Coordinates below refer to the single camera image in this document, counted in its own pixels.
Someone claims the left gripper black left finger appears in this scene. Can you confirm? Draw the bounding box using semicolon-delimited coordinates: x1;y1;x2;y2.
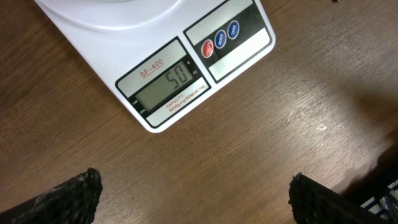
1;167;103;224

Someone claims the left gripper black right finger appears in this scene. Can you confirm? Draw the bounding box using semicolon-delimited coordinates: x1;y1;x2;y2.
289;173;388;224

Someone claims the white digital kitchen scale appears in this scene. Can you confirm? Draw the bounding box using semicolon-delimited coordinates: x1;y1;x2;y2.
37;0;276;133

